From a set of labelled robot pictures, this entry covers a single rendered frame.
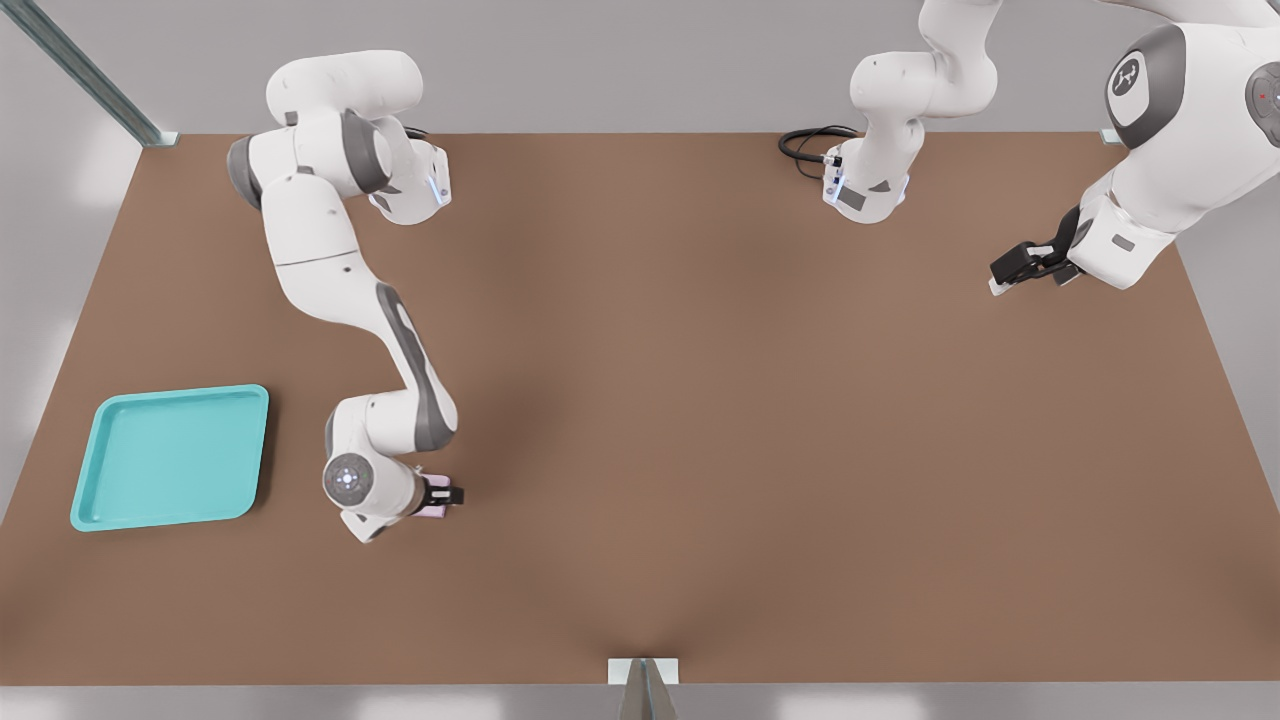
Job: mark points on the pale blue-green tray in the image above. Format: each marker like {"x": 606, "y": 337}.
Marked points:
{"x": 172, "y": 458}

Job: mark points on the silver frame post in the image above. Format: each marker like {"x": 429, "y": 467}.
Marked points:
{"x": 643, "y": 690}
{"x": 1110, "y": 136}
{"x": 88, "y": 72}

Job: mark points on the pale lilac phone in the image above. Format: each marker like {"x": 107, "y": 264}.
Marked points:
{"x": 434, "y": 511}

